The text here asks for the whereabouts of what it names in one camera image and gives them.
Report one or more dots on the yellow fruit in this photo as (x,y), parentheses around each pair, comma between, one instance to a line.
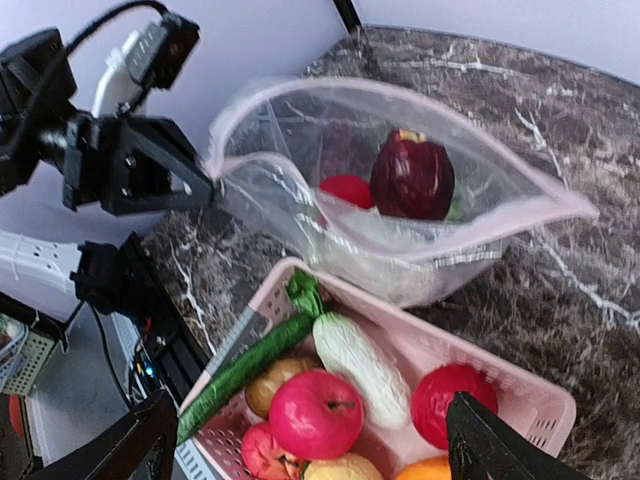
(350,466)

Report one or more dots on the clear zip top bag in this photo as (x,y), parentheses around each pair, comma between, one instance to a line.
(275,142)

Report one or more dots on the pale green cabbage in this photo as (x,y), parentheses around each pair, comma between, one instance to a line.
(375,260)

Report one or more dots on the orange fruit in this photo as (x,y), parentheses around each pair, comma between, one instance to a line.
(436,468)

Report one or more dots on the white cable duct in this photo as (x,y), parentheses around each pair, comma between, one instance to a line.
(191,462)

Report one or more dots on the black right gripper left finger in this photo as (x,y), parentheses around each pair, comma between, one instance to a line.
(118,452)

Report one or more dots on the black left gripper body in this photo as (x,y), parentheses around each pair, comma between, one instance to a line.
(94,163)

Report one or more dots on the red apple front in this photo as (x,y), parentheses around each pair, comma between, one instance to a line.
(265,458)

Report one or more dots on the dark red fruit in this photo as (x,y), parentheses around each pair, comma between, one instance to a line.
(412,178)

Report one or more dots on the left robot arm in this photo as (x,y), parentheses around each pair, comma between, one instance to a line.
(35,209)

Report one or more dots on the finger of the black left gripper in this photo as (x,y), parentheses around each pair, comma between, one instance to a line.
(165,197)
(156,149)

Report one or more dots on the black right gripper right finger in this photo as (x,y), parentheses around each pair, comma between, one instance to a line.
(482,447)

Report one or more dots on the green cucumber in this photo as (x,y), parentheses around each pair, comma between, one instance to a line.
(303,291)

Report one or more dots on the green apple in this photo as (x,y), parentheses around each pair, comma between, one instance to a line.
(462,205)

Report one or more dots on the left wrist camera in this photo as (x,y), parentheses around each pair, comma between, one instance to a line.
(148,60)

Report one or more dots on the pink plastic basket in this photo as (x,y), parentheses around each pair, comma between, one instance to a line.
(538,410)

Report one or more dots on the brown potato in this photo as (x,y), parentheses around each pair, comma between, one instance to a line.
(259,393)

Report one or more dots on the white radish vegetable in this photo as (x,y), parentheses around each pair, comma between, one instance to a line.
(345,349)

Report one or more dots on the red ball fruit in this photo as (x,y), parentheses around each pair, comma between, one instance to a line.
(350,189)

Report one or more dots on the black front rail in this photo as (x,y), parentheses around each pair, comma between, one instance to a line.
(173,350)

